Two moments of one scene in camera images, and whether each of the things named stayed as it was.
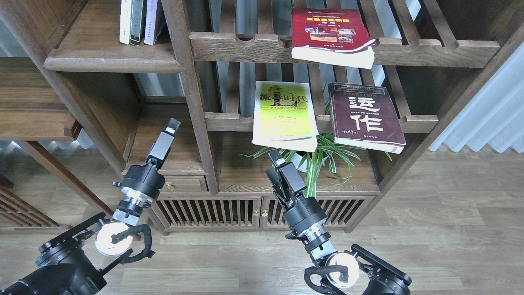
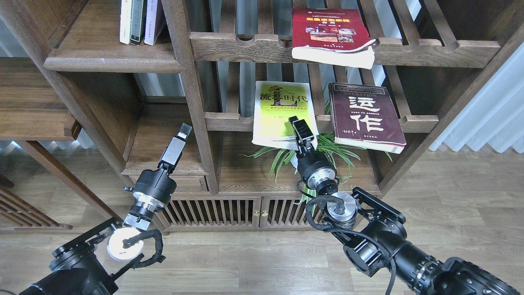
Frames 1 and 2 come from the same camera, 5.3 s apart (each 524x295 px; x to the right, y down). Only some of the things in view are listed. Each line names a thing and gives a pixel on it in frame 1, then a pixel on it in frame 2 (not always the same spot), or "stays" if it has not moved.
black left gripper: [145, 180] → [156, 186]
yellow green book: [284, 116] stays
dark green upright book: [138, 8] stays
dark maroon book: [365, 116] stays
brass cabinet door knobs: [256, 214] stays
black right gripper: [306, 210] → [312, 166]
